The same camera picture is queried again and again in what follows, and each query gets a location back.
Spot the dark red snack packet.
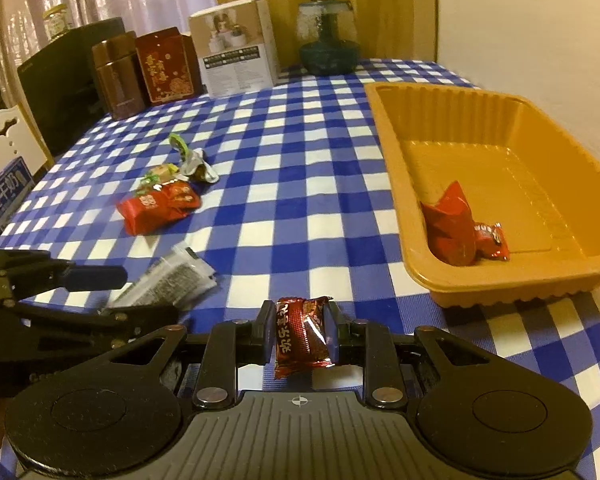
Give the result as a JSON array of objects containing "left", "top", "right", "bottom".
[{"left": 274, "top": 297, "right": 332, "bottom": 380}]

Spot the blue milk carton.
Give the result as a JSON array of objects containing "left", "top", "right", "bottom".
[{"left": 0, "top": 156, "right": 35, "bottom": 235}]

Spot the blue checked tablecloth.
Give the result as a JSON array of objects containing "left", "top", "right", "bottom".
[{"left": 0, "top": 57, "right": 600, "bottom": 480}]

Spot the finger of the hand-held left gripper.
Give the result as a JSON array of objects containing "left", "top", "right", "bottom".
[
  {"left": 0, "top": 247, "right": 129, "bottom": 307},
  {"left": 0, "top": 303, "right": 180, "bottom": 362}
]

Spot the orange plastic tray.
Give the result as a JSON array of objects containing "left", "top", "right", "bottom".
[{"left": 364, "top": 82, "right": 600, "bottom": 309}]

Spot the silver green-edged snack packet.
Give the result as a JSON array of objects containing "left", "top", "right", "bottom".
[{"left": 169, "top": 132, "right": 220, "bottom": 187}]

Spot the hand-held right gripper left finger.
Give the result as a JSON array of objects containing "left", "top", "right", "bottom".
[{"left": 109, "top": 300, "right": 277, "bottom": 409}]

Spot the large red candy packet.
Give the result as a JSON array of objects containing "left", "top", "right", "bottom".
[{"left": 420, "top": 180, "right": 479, "bottom": 266}]

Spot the white carton box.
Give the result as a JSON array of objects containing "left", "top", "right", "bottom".
[{"left": 188, "top": 0, "right": 281, "bottom": 100}]

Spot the glass jar yellow lid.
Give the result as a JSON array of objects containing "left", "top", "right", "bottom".
[{"left": 42, "top": 3, "right": 71, "bottom": 39}]

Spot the clear black-print snack packet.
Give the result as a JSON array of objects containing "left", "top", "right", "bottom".
[{"left": 106, "top": 241, "right": 219, "bottom": 312}]

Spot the dark teal glass jar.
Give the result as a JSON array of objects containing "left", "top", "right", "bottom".
[{"left": 296, "top": 0, "right": 362, "bottom": 77}]

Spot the brown tin canister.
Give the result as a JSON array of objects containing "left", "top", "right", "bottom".
[{"left": 91, "top": 30, "right": 147, "bottom": 122}]

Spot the black box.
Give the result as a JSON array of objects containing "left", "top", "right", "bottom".
[{"left": 17, "top": 17, "right": 127, "bottom": 159}]

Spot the yellow wrapped candy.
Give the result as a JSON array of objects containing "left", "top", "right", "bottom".
[{"left": 139, "top": 162, "right": 182, "bottom": 195}]

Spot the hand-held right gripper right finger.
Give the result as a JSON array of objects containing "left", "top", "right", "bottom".
[{"left": 324, "top": 302, "right": 487, "bottom": 409}]

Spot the small red candy packet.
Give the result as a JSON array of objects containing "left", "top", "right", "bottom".
[{"left": 472, "top": 222, "right": 511, "bottom": 262}]

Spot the red floral gift box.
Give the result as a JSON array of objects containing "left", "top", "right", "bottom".
[{"left": 135, "top": 27, "right": 204, "bottom": 107}]

